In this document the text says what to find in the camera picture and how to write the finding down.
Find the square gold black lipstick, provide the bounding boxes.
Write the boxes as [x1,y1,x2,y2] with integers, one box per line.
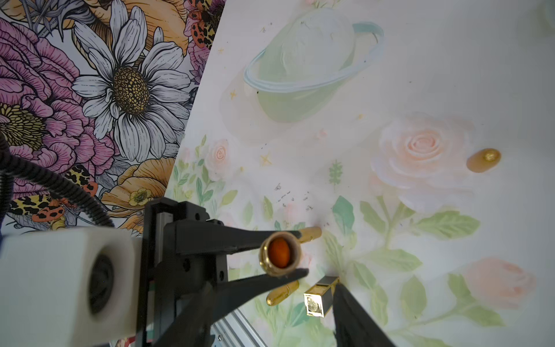
[304,276,340,318]

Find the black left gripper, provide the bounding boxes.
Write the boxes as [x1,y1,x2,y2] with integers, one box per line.
[135,198,309,346]

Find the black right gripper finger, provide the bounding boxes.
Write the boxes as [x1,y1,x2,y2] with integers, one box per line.
[332,283,395,347]

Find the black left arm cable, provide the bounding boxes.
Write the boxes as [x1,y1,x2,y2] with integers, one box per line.
[0,134,116,228]

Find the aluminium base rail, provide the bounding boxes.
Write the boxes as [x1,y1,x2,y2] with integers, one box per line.
[210,309,267,347]

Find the gold round lipstick cap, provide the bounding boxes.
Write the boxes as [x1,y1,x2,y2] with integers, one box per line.
[266,280,300,307]

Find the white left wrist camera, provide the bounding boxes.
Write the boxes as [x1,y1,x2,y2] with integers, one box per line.
[1,227,143,346]

